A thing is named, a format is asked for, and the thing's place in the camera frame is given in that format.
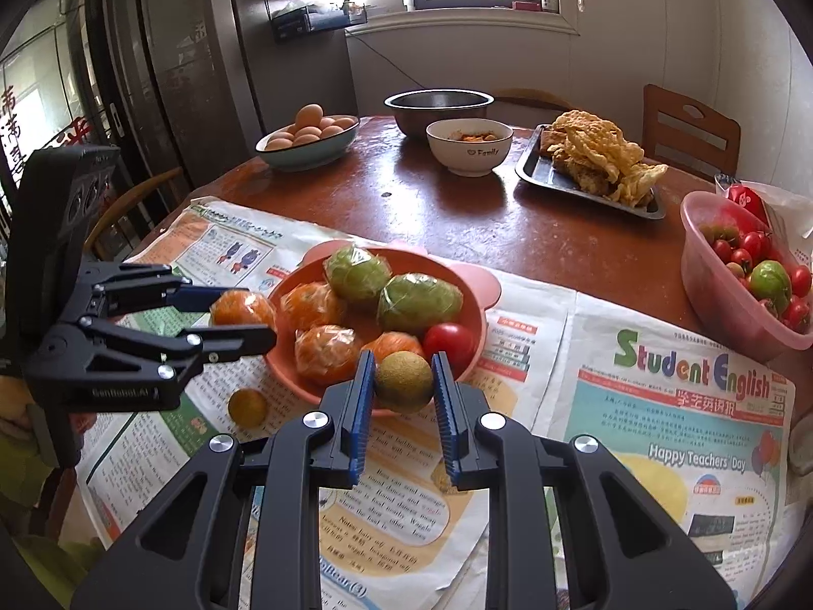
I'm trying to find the orange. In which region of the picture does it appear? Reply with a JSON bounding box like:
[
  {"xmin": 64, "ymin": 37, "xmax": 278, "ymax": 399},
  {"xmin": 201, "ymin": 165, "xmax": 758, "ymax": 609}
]
[
  {"xmin": 209, "ymin": 289, "xmax": 275, "ymax": 329},
  {"xmin": 295, "ymin": 325, "xmax": 362, "ymax": 386},
  {"xmin": 280, "ymin": 282, "xmax": 347, "ymax": 332},
  {"xmin": 362, "ymin": 332, "xmax": 424, "ymax": 362}
]

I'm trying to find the kiwi fruit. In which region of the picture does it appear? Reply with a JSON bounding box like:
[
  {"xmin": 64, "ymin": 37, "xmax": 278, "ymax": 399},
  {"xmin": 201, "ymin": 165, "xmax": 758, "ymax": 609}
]
[
  {"xmin": 375, "ymin": 351, "xmax": 434, "ymax": 413},
  {"xmin": 227, "ymin": 388, "xmax": 269, "ymax": 430}
]

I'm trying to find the red tomato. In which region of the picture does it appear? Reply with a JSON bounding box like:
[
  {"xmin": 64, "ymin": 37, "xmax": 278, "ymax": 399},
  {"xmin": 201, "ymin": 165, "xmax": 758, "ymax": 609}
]
[{"xmin": 422, "ymin": 322, "xmax": 477, "ymax": 377}]

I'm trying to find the green fruit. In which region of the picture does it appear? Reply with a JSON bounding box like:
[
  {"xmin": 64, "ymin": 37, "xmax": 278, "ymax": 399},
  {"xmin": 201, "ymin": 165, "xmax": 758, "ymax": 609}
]
[
  {"xmin": 376, "ymin": 272, "xmax": 463, "ymax": 336},
  {"xmin": 323, "ymin": 245, "xmax": 393, "ymax": 307}
]

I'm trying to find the wooden chair at left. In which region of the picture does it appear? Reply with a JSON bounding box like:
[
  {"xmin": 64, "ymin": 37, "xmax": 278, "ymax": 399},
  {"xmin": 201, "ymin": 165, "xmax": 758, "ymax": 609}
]
[{"xmin": 83, "ymin": 167, "xmax": 183, "ymax": 260}]

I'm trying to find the left newspaper sheet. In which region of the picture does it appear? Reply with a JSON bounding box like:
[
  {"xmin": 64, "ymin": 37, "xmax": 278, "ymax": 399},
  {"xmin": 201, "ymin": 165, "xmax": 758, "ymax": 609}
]
[{"xmin": 77, "ymin": 197, "xmax": 575, "ymax": 608}]

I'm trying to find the Student English newspaper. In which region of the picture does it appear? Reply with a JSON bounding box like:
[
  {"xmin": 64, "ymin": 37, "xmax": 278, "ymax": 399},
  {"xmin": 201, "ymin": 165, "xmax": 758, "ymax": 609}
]
[{"xmin": 486, "ymin": 293, "xmax": 796, "ymax": 608}]

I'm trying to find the refrigerator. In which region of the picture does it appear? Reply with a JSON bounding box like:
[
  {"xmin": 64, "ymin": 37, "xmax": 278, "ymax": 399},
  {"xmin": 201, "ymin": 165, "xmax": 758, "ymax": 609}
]
[{"xmin": 101, "ymin": 0, "xmax": 358, "ymax": 188}]

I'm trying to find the teal bowl of eggs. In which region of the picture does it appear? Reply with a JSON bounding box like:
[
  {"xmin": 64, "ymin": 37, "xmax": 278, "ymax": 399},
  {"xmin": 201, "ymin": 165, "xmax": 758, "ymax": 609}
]
[{"xmin": 255, "ymin": 102, "xmax": 360, "ymax": 172}]

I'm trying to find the pink plastic basin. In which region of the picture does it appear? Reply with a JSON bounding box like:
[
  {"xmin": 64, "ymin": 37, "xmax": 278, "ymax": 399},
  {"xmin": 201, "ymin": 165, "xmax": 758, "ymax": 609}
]
[{"xmin": 681, "ymin": 192, "xmax": 811, "ymax": 362}]

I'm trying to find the dark baking tray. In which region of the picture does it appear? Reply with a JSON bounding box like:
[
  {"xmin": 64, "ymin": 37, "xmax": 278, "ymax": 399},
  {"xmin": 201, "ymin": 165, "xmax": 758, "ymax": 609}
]
[{"xmin": 514, "ymin": 124, "xmax": 667, "ymax": 222}]

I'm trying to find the white Family bowl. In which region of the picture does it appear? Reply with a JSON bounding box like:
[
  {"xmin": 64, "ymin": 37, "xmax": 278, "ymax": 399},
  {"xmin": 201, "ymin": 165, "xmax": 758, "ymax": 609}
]
[{"xmin": 426, "ymin": 118, "xmax": 514, "ymax": 178}]

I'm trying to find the fried dough pile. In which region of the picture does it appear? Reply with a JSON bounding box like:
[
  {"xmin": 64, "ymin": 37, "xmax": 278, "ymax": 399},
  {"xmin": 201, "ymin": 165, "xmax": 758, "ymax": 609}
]
[{"xmin": 540, "ymin": 110, "xmax": 668, "ymax": 208}]

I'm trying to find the green tomato in basin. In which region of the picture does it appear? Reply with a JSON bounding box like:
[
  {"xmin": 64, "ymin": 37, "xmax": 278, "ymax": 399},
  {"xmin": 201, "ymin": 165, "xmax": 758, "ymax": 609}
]
[{"xmin": 748, "ymin": 260, "xmax": 792, "ymax": 314}]

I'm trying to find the stainless steel bowl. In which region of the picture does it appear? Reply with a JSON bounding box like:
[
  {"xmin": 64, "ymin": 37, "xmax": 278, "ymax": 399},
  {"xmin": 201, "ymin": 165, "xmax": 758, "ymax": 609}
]
[{"xmin": 385, "ymin": 88, "xmax": 495, "ymax": 140}]

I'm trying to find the curved wooden chair back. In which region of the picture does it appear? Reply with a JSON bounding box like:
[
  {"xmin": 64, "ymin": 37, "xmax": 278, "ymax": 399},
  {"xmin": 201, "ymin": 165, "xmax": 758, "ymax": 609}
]
[{"xmin": 493, "ymin": 88, "xmax": 573, "ymax": 112}]

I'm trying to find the plastic bag with red pack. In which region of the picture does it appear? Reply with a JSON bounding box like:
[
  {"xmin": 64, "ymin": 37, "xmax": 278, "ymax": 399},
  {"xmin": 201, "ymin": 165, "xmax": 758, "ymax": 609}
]
[{"xmin": 715, "ymin": 173, "xmax": 813, "ymax": 256}]

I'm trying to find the wooden chair by wall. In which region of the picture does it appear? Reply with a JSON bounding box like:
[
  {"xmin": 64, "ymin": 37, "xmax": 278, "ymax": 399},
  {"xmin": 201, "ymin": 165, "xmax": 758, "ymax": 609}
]
[{"xmin": 642, "ymin": 84, "xmax": 741, "ymax": 180}]

